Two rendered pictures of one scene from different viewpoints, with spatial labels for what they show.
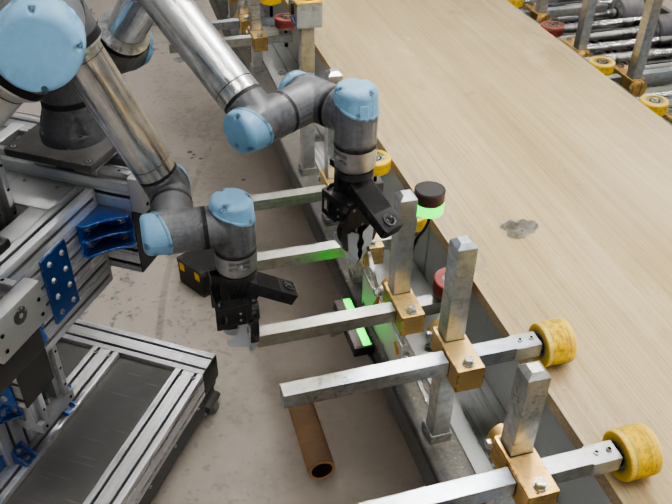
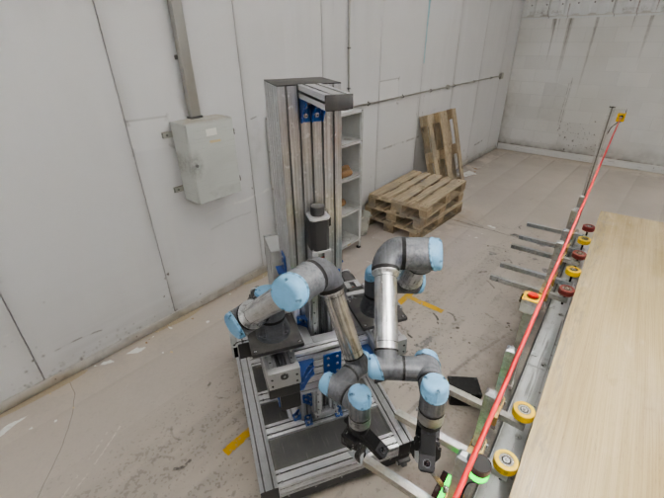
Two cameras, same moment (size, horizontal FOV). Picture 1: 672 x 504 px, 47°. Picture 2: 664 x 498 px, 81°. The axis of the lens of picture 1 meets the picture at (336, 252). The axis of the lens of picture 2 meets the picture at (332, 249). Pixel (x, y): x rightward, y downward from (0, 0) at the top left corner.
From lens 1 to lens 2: 0.74 m
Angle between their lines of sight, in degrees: 45
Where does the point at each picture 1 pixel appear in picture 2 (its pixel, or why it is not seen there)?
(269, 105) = (389, 363)
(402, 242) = (455, 477)
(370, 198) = (426, 443)
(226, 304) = (348, 435)
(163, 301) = not seen: hidden behind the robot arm
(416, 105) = (593, 392)
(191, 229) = (336, 393)
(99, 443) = (336, 439)
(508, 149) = (632, 470)
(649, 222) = not seen: outside the picture
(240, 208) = (357, 400)
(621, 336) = not seen: outside the picture
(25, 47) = (280, 291)
